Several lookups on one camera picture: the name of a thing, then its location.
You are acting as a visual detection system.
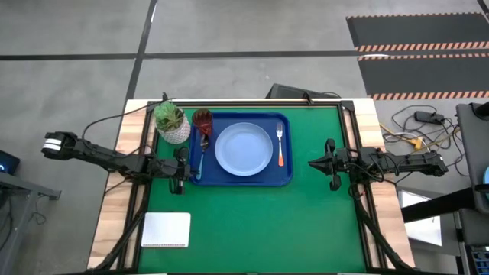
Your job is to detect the black mat with orange stripes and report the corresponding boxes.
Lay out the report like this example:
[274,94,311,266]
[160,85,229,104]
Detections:
[345,13,489,53]
[357,53,489,101]

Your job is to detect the black cable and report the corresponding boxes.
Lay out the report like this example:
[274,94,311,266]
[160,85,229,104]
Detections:
[81,92,177,139]

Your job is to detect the black aluminium table frame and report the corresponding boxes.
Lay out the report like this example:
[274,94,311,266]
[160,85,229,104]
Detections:
[91,98,416,274]

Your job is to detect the green table mat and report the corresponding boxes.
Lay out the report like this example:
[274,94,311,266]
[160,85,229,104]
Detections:
[137,106,368,274]

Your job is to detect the succulent in triangle-patterned pot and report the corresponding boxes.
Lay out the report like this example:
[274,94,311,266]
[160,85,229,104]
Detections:
[154,101,192,145]

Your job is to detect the dark grey desk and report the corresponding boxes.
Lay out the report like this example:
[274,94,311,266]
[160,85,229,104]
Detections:
[0,171,62,275]

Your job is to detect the white board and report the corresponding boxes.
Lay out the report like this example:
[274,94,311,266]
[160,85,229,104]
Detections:
[397,189,444,248]

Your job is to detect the dark screen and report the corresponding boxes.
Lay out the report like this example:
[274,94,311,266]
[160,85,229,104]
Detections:
[0,149,21,176]

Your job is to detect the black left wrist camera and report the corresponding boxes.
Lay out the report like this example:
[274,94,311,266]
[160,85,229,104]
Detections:
[160,160,180,177]

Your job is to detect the dark blue plastic tray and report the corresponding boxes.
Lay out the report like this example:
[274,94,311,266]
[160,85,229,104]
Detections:
[189,111,294,187]

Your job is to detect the black flat device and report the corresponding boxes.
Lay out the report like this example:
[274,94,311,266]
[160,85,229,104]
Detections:
[265,83,342,100]

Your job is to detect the black diagonal bar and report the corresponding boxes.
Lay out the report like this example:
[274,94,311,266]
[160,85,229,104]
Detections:
[400,186,489,223]

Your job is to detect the orange faceted plastic cup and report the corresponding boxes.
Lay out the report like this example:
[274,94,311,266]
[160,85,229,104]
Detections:
[191,108,214,138]

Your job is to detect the white spiral notebook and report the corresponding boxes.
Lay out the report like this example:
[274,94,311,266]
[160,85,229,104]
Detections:
[141,212,192,248]

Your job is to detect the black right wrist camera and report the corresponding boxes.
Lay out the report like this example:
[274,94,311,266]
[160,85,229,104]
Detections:
[335,147,355,169]

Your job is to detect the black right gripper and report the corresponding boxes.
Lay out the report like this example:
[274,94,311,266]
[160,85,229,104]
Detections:
[308,138,356,192]

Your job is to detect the fork with orange handle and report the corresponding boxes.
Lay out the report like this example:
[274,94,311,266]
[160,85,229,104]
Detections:
[275,121,286,168]

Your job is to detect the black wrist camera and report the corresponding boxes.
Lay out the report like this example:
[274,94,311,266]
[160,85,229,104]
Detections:
[160,160,180,177]
[335,147,355,169]

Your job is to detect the light blue round plate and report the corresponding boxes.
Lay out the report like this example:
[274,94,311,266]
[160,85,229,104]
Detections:
[214,121,274,177]

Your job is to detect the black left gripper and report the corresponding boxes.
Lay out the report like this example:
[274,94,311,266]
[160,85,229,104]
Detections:
[167,146,198,195]

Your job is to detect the black power adapter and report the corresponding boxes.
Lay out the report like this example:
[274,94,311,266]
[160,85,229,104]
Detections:
[414,110,446,125]

